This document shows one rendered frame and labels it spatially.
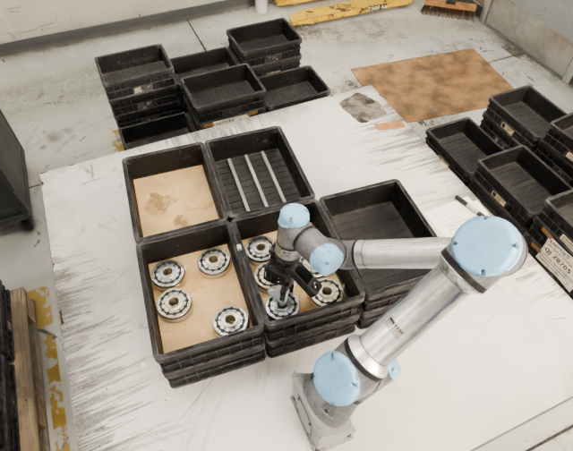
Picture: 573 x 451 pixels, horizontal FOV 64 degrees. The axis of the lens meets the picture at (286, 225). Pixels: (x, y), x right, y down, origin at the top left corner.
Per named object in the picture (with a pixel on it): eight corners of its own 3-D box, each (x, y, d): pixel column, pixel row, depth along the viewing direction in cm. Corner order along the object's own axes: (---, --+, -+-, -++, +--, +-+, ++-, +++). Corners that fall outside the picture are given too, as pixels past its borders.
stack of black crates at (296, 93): (307, 109, 310) (309, 63, 284) (327, 136, 293) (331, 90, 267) (252, 124, 300) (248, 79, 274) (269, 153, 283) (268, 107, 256)
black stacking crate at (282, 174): (314, 220, 163) (316, 198, 154) (233, 241, 157) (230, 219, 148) (279, 148, 187) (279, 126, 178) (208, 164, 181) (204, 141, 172)
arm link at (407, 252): (532, 227, 105) (337, 235, 131) (525, 221, 96) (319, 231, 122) (534, 278, 103) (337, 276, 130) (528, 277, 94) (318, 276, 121)
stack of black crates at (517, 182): (550, 240, 242) (583, 196, 215) (504, 259, 234) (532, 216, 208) (499, 189, 265) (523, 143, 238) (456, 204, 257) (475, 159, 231)
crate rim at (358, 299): (366, 301, 132) (367, 297, 130) (266, 331, 126) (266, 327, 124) (316, 202, 156) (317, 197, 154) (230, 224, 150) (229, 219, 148)
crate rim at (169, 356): (266, 331, 126) (265, 327, 124) (156, 365, 120) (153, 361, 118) (230, 224, 150) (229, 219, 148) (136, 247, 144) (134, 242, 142)
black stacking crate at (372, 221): (448, 289, 146) (458, 269, 137) (362, 316, 140) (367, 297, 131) (391, 200, 169) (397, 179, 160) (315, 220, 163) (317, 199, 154)
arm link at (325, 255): (356, 255, 116) (327, 228, 121) (336, 251, 106) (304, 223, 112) (337, 278, 118) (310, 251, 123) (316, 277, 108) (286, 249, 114)
